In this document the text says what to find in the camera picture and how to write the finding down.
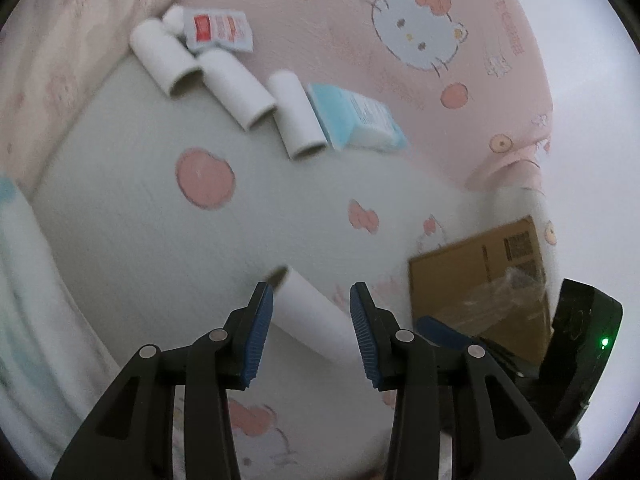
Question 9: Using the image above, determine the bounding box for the white cardboard tube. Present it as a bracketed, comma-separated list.
[197, 49, 278, 131]
[267, 265, 363, 366]
[266, 71, 328, 162]
[129, 19, 205, 97]

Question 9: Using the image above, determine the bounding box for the white pouch with red label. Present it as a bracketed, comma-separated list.
[161, 5, 253, 56]

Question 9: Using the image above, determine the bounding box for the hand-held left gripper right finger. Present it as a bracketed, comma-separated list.
[349, 281, 576, 480]

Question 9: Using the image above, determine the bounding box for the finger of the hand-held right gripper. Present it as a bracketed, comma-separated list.
[415, 315, 543, 377]

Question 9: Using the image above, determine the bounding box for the pink white cartoon blanket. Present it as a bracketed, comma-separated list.
[0, 0, 566, 480]

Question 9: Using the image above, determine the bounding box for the white plush blanket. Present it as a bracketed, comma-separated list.
[0, 175, 131, 466]

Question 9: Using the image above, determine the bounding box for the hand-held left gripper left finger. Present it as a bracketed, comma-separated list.
[50, 281, 275, 480]

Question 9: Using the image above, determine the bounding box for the blue tissue packet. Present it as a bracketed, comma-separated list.
[306, 82, 408, 152]

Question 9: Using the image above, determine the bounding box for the brown cardboard box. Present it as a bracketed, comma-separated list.
[407, 215, 556, 368]

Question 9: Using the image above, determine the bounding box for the clear plastic bag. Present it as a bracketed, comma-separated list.
[460, 266, 551, 336]

